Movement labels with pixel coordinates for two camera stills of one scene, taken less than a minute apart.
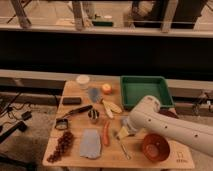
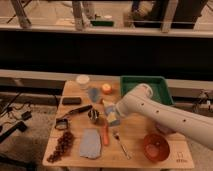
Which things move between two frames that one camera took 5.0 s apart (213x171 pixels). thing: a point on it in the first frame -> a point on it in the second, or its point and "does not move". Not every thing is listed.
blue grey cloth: (90, 144) does not move
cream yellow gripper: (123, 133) -> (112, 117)
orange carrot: (106, 134) does not move
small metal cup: (93, 114) does not move
